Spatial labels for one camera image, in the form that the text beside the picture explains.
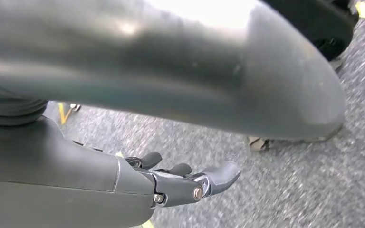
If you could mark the black bulky object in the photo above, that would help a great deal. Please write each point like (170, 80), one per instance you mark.
(327, 25)

